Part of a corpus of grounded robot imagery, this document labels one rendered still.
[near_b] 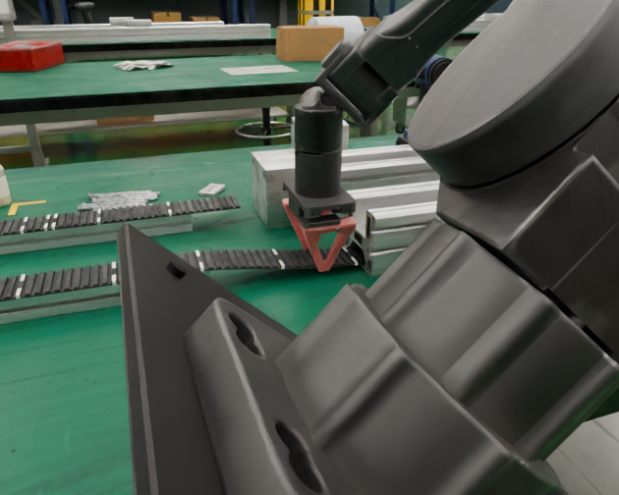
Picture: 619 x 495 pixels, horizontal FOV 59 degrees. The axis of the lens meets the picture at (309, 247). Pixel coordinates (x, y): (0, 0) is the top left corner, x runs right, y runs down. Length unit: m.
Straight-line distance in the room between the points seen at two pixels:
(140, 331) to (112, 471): 0.32
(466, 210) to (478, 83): 0.04
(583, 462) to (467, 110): 1.21
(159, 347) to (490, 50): 0.14
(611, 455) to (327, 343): 1.25
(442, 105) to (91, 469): 0.39
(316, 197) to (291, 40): 2.16
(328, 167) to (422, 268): 0.49
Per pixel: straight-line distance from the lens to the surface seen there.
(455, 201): 0.17
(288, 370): 0.16
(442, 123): 0.18
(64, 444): 0.51
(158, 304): 0.19
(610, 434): 1.44
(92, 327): 0.65
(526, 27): 0.19
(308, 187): 0.65
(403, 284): 0.16
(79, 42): 4.01
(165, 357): 0.16
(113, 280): 0.66
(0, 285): 0.70
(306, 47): 2.80
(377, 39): 0.59
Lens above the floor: 1.12
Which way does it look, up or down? 26 degrees down
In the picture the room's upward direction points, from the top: straight up
